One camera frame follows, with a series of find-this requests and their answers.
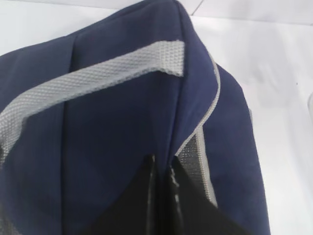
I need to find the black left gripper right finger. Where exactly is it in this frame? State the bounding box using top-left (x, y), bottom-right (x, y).
top-left (168, 157), bottom-right (247, 235)

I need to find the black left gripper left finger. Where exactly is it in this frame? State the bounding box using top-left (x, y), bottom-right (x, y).
top-left (92, 155), bottom-right (157, 235)

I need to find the navy insulated lunch bag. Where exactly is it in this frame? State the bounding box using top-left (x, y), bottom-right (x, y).
top-left (0, 0), bottom-right (270, 235)

